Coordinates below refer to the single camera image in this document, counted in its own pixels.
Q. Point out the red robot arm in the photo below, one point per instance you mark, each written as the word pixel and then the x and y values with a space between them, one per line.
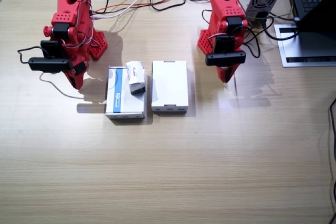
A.
pixel 73 16
pixel 225 9

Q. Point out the small white packet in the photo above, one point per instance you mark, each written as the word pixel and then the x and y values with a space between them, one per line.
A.
pixel 136 77

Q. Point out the silver monitor stand base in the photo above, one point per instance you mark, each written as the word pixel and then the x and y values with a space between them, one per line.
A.
pixel 291 51

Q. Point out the white box with blue stripe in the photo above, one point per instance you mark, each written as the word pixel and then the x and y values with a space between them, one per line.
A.
pixel 123 103

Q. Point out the black gripper webcam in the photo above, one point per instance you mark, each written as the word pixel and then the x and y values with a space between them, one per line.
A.
pixel 225 57
pixel 50 64

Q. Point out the plain white box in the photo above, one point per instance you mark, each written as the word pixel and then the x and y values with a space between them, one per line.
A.
pixel 169 87

